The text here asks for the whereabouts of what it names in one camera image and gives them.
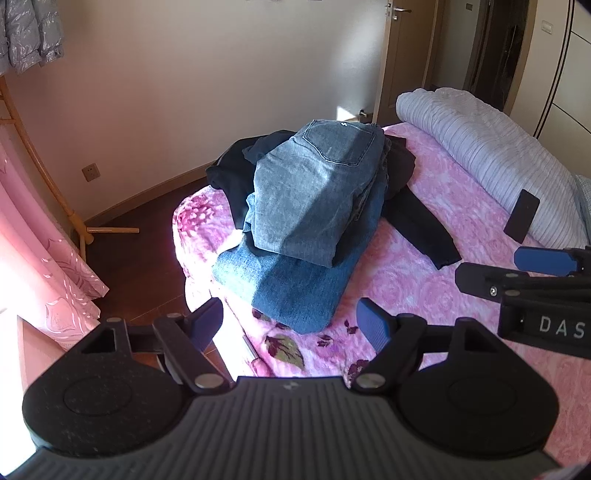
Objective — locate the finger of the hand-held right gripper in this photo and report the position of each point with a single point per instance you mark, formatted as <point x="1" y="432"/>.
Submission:
<point x="545" y="261"/>
<point x="480" y="280"/>

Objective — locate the grey puffer jacket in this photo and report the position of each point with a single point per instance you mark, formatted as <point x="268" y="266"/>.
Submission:
<point x="27" y="32"/>

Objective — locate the blue denim jeans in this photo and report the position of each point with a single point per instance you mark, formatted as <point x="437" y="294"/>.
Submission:
<point x="286" y="295"/>

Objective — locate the pink curtain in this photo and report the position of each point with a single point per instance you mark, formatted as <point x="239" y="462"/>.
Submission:
<point x="27" y="258"/>

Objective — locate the white wardrobe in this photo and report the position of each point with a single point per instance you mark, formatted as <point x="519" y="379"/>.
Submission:
<point x="572" y="69"/>

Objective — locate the faded grey denim jeans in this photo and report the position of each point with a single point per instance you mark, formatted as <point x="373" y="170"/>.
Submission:
<point x="314" y="184"/>

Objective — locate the pink floral blanket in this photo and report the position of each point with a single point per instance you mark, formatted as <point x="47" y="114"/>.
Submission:
<point x="415" y="290"/>

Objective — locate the black phone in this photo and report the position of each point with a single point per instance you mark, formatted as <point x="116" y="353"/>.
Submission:
<point x="521" y="214"/>

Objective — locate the grey striped pillow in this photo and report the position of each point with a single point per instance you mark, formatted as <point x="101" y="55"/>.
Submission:
<point x="584" y="194"/>

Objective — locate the wooden coat rack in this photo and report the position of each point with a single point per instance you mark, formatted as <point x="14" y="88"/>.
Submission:
<point x="42" y="171"/>

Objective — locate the wooden door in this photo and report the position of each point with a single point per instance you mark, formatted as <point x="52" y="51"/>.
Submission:
<point x="401" y="60"/>

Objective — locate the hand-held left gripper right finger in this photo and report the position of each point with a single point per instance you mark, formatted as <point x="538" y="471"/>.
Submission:
<point x="373" y="323"/>

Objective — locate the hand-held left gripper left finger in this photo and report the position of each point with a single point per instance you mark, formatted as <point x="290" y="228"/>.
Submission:
<point x="208" y="323"/>

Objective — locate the striped grey duvet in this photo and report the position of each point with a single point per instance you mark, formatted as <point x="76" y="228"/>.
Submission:
<point x="471" y="138"/>

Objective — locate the beige wall socket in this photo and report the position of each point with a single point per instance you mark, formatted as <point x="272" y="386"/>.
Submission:
<point x="91" y="172"/>

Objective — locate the white wall switch plate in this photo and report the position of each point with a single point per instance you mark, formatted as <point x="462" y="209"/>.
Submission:
<point x="547" y="26"/>

